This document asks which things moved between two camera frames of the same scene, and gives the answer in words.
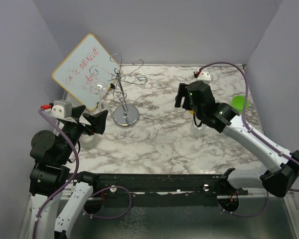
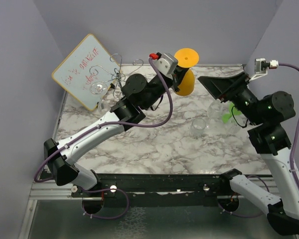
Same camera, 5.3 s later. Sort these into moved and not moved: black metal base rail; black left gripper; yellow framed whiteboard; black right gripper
Moved: black right gripper; black left gripper
Not moved: yellow framed whiteboard; black metal base rail
